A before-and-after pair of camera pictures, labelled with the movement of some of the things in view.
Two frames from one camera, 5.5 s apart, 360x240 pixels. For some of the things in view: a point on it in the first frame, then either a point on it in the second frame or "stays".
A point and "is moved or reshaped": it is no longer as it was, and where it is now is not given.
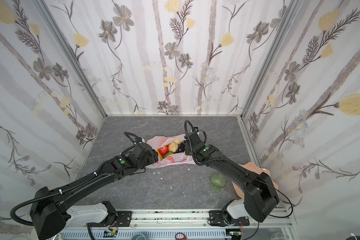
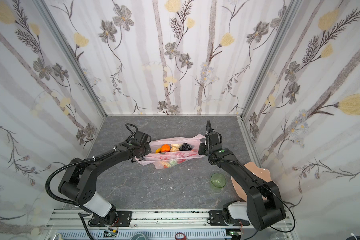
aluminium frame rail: x=185 y=225 stays
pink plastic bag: x=156 y=142 is moved or reshaped
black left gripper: x=151 y=154 to x=144 y=147
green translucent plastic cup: x=218 y=181 stays
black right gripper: x=189 y=147 to x=203 y=147
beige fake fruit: x=173 y=147 stays
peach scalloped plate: x=254 y=168 stays
